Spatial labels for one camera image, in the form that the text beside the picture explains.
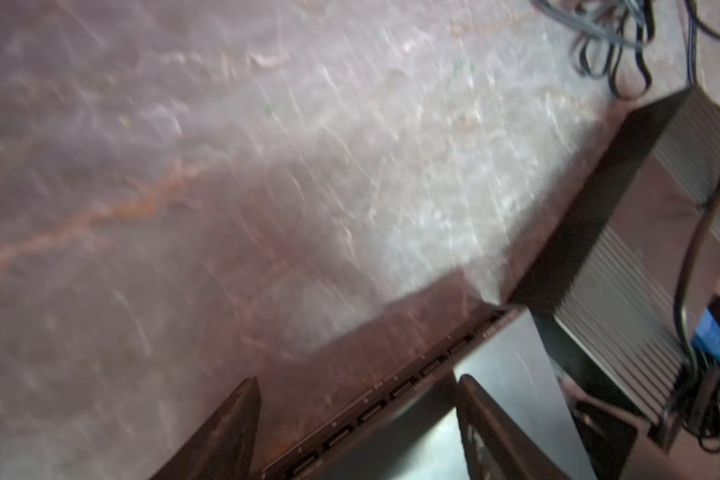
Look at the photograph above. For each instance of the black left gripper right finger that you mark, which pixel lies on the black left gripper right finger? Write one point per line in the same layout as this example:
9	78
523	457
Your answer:
495	447

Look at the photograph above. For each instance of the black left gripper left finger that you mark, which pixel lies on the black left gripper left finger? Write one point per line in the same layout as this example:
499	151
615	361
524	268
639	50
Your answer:
222	447

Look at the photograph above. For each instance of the black network switch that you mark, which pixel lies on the black network switch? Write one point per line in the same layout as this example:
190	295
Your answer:
406	426
646	221

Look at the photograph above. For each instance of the black power adapter with cable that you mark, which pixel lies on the black power adapter with cable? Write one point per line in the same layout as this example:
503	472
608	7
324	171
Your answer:
605	31

